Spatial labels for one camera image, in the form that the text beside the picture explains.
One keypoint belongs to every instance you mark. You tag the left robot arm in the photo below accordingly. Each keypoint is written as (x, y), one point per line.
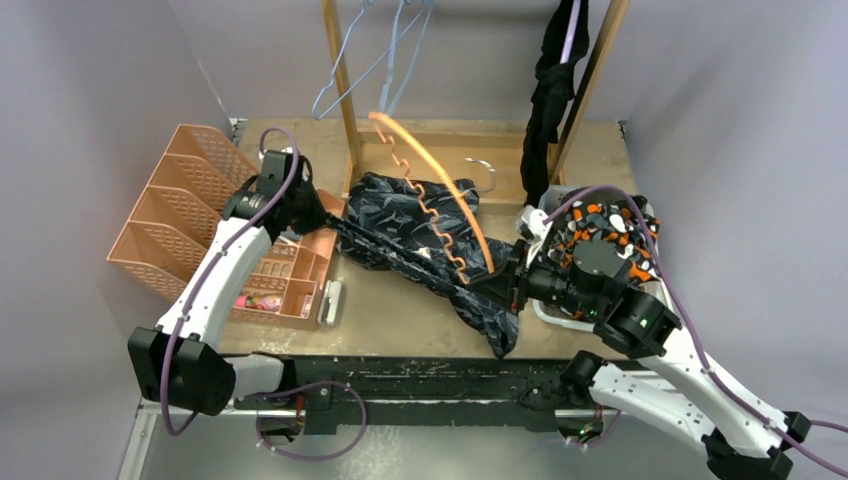
(205, 291)

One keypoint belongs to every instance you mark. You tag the grey camouflage shorts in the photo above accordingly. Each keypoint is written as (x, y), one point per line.
(414, 229)

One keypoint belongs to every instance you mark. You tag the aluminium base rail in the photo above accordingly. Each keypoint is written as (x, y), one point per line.
(317, 394)

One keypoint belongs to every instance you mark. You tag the wooden clothes rack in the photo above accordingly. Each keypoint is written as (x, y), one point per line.
(490, 158)

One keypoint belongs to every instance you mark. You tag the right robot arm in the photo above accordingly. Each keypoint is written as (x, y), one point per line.
(739, 436)

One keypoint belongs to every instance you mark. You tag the blue wire hanger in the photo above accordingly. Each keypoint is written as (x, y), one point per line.
(339, 69)

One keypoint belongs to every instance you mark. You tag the white stapler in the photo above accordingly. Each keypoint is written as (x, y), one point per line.
(330, 304)

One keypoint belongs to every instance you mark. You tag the peach plastic file organizer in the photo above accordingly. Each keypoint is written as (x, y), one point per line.
(172, 226)

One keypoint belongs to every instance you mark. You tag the black garment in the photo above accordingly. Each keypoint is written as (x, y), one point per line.
(553, 91)

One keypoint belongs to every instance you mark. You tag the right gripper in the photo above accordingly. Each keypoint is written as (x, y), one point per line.
(510, 284)

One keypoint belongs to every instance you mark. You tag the orange camouflage shorts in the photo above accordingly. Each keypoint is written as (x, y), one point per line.
(613, 221)

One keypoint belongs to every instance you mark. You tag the purple hanger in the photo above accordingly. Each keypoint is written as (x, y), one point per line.
(570, 32)

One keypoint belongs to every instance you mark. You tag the white plastic basket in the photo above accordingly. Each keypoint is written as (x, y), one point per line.
(549, 202)

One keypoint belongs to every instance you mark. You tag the staples box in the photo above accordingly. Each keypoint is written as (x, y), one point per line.
(306, 306)

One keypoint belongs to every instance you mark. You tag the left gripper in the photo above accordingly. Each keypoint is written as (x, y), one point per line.
(317, 212)

